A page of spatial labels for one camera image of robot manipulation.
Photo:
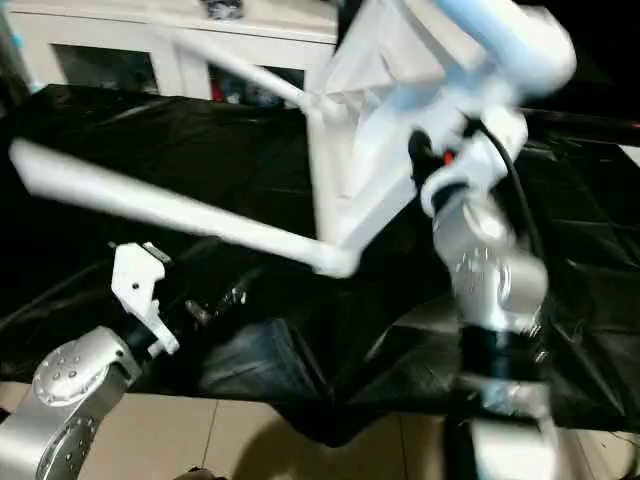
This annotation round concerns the white plastic table top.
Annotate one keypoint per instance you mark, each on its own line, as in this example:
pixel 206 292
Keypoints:
pixel 380 165

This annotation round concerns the white plastic table leg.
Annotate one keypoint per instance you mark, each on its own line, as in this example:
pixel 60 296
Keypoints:
pixel 525 45
pixel 150 195
pixel 240 65

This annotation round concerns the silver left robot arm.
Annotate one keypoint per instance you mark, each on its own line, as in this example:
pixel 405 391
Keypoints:
pixel 65 390

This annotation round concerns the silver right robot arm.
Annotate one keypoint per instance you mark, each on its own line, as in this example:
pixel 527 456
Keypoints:
pixel 490 280

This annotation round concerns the black plastic mat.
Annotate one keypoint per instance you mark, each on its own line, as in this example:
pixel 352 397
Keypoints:
pixel 200 150

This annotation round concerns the dark robot foot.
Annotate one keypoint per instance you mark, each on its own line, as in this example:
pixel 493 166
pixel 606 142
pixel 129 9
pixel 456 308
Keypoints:
pixel 200 474

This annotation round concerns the dark horizontal bar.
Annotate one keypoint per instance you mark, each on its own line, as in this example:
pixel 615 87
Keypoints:
pixel 585 119

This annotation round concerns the white flat panel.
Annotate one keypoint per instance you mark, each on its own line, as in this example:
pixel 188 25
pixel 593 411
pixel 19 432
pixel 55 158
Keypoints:
pixel 631 154

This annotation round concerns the black fabric backdrop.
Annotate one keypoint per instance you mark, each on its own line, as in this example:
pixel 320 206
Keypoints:
pixel 610 50

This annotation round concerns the black bundle in clear bag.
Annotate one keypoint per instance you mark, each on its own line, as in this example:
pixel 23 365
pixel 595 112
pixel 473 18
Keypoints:
pixel 222 7

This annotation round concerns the white glass-door cabinet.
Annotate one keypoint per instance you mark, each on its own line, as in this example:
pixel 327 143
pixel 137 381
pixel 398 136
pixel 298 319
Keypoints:
pixel 100 40

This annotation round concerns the teal printed plastic sheet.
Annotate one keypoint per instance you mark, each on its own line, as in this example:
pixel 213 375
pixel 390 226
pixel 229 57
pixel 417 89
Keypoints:
pixel 17 37

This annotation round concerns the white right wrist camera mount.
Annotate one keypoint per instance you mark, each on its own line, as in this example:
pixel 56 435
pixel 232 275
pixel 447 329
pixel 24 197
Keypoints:
pixel 480 160

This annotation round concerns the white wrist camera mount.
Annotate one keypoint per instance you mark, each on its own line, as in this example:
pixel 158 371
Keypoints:
pixel 480 160
pixel 135 280

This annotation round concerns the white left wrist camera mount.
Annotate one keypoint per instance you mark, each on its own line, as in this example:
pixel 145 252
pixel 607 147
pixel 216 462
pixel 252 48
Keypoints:
pixel 135 280

